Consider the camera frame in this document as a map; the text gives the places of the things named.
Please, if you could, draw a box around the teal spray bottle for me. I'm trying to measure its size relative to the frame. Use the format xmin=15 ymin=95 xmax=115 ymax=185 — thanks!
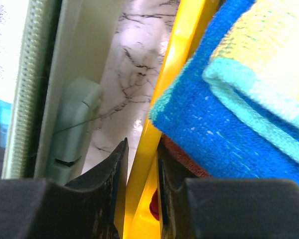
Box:
xmin=0 ymin=0 xmax=29 ymax=148

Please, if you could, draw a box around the yellow plastic tray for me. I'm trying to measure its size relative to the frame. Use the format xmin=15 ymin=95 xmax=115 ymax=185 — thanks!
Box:
xmin=123 ymin=0 xmax=221 ymax=239

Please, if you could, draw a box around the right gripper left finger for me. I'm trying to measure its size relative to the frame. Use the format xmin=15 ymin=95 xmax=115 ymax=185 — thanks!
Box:
xmin=0 ymin=140 xmax=129 ymax=239

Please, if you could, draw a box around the green hard-shell suitcase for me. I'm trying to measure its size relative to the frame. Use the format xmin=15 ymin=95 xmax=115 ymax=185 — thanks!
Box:
xmin=1 ymin=0 xmax=123 ymax=185

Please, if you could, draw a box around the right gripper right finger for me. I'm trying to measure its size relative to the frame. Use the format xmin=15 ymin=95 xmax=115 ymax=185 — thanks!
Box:
xmin=157 ymin=146 xmax=299 ymax=239

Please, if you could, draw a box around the dark red cloth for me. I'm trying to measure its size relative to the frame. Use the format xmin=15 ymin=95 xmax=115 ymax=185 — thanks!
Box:
xmin=149 ymin=190 xmax=159 ymax=221

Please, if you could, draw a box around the yellow blue towel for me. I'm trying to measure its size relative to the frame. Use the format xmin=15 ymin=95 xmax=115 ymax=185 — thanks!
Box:
xmin=151 ymin=0 xmax=299 ymax=184

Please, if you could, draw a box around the brown microfibre cloth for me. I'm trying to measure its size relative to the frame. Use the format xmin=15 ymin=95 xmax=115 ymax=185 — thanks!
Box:
xmin=161 ymin=134 xmax=211 ymax=178

